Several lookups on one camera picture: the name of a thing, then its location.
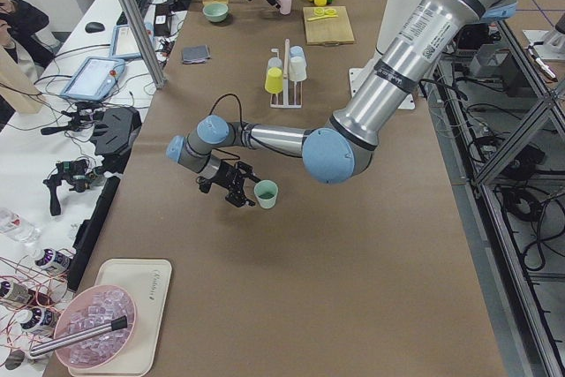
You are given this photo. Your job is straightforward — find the pink plastic cup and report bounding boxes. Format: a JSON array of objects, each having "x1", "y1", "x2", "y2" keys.
[{"x1": 278, "y1": 0, "x2": 293, "y2": 15}]

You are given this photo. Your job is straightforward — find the mint green plastic cup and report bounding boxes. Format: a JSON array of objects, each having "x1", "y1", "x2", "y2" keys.
[{"x1": 253, "y1": 179, "x2": 279, "y2": 209}]

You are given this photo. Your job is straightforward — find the light blue plastic cup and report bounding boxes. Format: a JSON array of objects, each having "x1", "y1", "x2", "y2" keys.
[{"x1": 290, "y1": 45, "x2": 305, "y2": 58}]

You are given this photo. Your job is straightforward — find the grey plastic cup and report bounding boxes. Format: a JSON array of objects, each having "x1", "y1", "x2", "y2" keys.
[{"x1": 267, "y1": 57, "x2": 283, "y2": 70}]

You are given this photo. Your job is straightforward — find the white plastic cup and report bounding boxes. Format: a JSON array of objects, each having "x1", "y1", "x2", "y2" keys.
[{"x1": 289, "y1": 56, "x2": 307, "y2": 82}]

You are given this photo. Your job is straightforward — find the yellow plastic cup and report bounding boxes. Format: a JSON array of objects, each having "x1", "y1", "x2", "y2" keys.
[{"x1": 264, "y1": 67, "x2": 283, "y2": 94}]

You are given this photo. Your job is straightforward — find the mint green bowl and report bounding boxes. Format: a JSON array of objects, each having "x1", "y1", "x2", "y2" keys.
[{"x1": 202, "y1": 3, "x2": 229, "y2": 23}]

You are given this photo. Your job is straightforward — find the yellow plastic knife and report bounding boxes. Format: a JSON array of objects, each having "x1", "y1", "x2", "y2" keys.
[{"x1": 306, "y1": 15, "x2": 338, "y2": 22}]

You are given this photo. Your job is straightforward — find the wooden cutting board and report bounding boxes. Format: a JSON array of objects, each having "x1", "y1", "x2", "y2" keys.
[{"x1": 303, "y1": 6, "x2": 355, "y2": 45}]

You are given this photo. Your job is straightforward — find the grey folded cloth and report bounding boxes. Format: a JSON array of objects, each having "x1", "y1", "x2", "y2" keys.
[{"x1": 181, "y1": 44, "x2": 210, "y2": 64}]

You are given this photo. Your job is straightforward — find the cream plastic tray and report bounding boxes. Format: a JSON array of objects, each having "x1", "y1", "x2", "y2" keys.
[{"x1": 68, "y1": 259, "x2": 172, "y2": 376}]

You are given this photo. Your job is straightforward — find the black stand base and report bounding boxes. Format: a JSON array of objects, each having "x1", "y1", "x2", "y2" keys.
[{"x1": 89, "y1": 107, "x2": 141, "y2": 173}]

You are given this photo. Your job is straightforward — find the blue teach pendant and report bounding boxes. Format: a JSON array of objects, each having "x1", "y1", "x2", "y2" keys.
[
  {"x1": 60, "y1": 57, "x2": 125, "y2": 102},
  {"x1": 109, "y1": 24, "x2": 141, "y2": 60}
]

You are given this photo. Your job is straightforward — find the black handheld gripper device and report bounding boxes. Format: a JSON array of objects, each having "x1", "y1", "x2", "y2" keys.
[{"x1": 43, "y1": 159, "x2": 105, "y2": 216}]

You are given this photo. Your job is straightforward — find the black computer mouse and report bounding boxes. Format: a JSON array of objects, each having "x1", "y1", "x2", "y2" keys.
[{"x1": 85, "y1": 21, "x2": 105, "y2": 34}]

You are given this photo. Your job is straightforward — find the metal muddler stick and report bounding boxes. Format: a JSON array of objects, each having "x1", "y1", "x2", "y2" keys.
[{"x1": 29, "y1": 315, "x2": 128, "y2": 358}]

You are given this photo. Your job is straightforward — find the pink bowl of ice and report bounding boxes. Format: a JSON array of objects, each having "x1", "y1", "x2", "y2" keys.
[{"x1": 53, "y1": 284, "x2": 139, "y2": 370}]

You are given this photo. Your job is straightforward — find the small purple label bottle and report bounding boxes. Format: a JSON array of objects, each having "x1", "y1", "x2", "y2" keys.
[{"x1": 32, "y1": 248, "x2": 72, "y2": 275}]

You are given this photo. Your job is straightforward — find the plastic water bottle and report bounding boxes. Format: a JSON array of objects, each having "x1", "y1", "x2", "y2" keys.
[{"x1": 1, "y1": 207, "x2": 41, "y2": 244}]

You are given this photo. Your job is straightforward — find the white wire cup holder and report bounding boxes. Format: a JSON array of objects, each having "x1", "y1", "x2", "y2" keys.
[{"x1": 270, "y1": 39, "x2": 304, "y2": 109}]

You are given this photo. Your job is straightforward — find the aluminium frame post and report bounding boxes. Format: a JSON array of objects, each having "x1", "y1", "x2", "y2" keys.
[{"x1": 118, "y1": 0, "x2": 166, "y2": 89}]

